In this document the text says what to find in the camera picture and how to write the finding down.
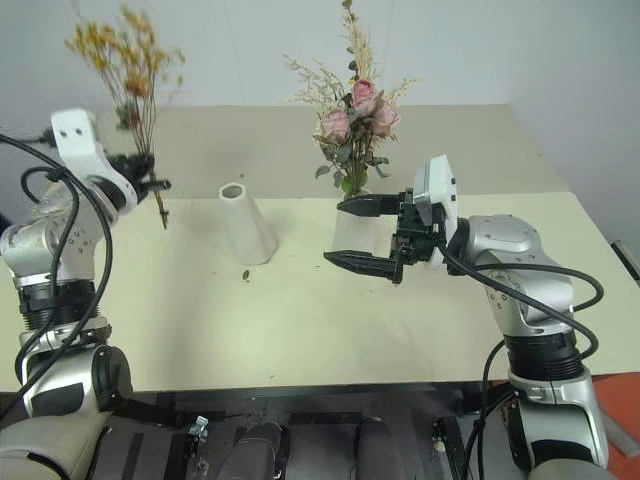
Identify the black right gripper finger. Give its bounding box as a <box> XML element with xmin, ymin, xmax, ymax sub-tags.
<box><xmin>337</xmin><ymin>191</ymin><xmax>407</xmax><ymax>218</ymax></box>
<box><xmin>323</xmin><ymin>250</ymin><xmax>405</xmax><ymax>286</ymax></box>

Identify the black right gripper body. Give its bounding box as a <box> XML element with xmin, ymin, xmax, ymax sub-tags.
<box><xmin>390</xmin><ymin>187</ymin><xmax>442</xmax><ymax>267</ymax></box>

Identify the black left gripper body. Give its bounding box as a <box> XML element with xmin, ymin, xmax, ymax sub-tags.
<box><xmin>110</xmin><ymin>153</ymin><xmax>154</xmax><ymax>197</ymax></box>

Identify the yellow dried flower bouquet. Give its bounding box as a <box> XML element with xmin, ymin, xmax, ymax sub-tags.
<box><xmin>64</xmin><ymin>5</ymin><xmax>186</xmax><ymax>230</ymax></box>

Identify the white cone vase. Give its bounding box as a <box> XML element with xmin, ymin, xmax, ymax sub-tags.
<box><xmin>331</xmin><ymin>185</ymin><xmax>401</xmax><ymax>260</ymax></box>
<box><xmin>218</xmin><ymin>182</ymin><xmax>279</xmax><ymax>266</ymax></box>

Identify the pink rose bouquet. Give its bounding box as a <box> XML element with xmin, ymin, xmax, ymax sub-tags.
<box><xmin>282</xmin><ymin>0</ymin><xmax>419</xmax><ymax>196</ymax></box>

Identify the dark rounded shape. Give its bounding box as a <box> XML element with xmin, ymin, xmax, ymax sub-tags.
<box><xmin>218</xmin><ymin>420</ymin><xmax>291</xmax><ymax>480</ymax></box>
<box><xmin>355</xmin><ymin>416</ymin><xmax>404</xmax><ymax>480</ymax></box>

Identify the orange floor object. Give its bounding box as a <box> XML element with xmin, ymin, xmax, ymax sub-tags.
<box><xmin>592</xmin><ymin>371</ymin><xmax>640</xmax><ymax>480</ymax></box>

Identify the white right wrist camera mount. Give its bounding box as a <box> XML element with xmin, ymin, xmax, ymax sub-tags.
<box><xmin>411</xmin><ymin>154</ymin><xmax>459</xmax><ymax>274</ymax></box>

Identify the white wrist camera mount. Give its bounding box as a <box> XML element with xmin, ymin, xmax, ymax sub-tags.
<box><xmin>411</xmin><ymin>154</ymin><xmax>459</xmax><ymax>274</ymax></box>
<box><xmin>50</xmin><ymin>108</ymin><xmax>140</xmax><ymax>213</ymax></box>

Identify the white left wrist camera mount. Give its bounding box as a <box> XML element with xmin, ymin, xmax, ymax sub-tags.
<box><xmin>50</xmin><ymin>108</ymin><xmax>140</xmax><ymax>213</ymax></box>

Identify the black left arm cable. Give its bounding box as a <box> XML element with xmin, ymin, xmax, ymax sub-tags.
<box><xmin>0</xmin><ymin>132</ymin><xmax>114</xmax><ymax>401</ymax></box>

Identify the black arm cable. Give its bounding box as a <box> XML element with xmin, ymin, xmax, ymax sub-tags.
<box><xmin>0</xmin><ymin>132</ymin><xmax>114</xmax><ymax>401</ymax></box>
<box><xmin>435</xmin><ymin>238</ymin><xmax>601</xmax><ymax>480</ymax></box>

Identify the black table frame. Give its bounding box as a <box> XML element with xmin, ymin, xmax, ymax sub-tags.
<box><xmin>0</xmin><ymin>379</ymin><xmax>516</xmax><ymax>480</ymax></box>

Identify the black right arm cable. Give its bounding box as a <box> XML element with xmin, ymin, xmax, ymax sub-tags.
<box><xmin>435</xmin><ymin>238</ymin><xmax>601</xmax><ymax>480</ymax></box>

